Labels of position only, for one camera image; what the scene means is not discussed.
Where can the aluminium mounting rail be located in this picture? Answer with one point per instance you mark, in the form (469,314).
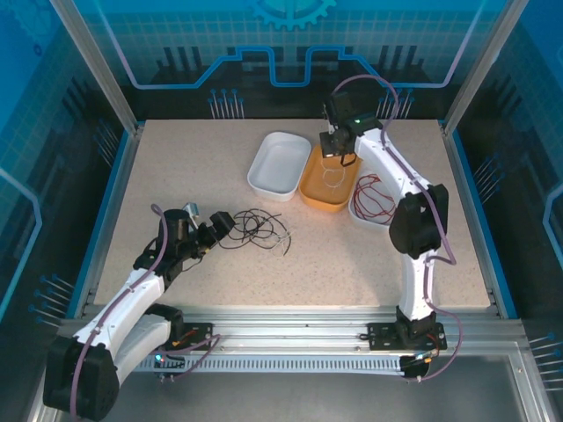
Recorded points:
(286,327)

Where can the orange plastic bin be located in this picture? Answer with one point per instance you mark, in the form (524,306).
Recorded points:
(321,198)

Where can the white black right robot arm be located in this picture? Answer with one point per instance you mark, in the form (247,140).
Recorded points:
(418,220)

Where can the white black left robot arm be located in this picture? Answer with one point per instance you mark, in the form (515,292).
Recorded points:
(127,307)

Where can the white plastic bin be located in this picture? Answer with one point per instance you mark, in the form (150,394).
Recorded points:
(277,162)
(365,222)

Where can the aluminium frame post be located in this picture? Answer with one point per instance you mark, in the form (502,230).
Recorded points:
(100,70)
(481,70)

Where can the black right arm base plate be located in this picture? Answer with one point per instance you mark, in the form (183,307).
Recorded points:
(382,336)

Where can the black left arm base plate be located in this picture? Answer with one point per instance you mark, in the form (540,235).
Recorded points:
(195,335)

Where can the aluminium table side rail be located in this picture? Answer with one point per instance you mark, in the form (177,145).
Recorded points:
(475,220)
(112,220)

